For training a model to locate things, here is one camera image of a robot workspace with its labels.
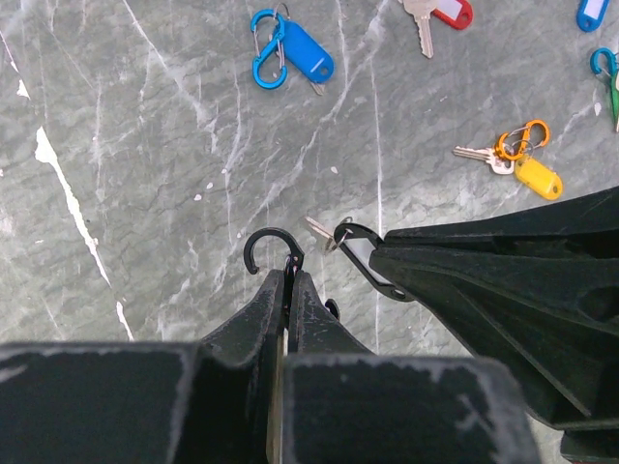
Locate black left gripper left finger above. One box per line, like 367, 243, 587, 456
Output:
1, 271, 284, 463

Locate yellow key tag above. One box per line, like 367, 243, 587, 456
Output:
453, 144, 564, 202

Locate black key tag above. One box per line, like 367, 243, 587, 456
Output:
334, 221, 414, 302

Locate red key tag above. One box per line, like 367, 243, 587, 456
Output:
398, 0, 475, 60

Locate green key tag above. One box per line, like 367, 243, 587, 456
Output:
608, 72, 619, 132

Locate black carabiner keyring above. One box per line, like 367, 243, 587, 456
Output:
234, 227, 310, 329

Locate silver key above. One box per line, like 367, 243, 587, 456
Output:
304, 216, 338, 255

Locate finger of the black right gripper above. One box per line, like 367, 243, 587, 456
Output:
370, 246, 618, 463
384, 187, 618, 259

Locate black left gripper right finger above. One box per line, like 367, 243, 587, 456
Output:
282, 272, 540, 463

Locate blue carabiner keyring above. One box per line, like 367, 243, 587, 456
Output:
589, 47, 618, 76
251, 9, 288, 90

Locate light blue key tag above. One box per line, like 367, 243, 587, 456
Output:
575, 0, 609, 33

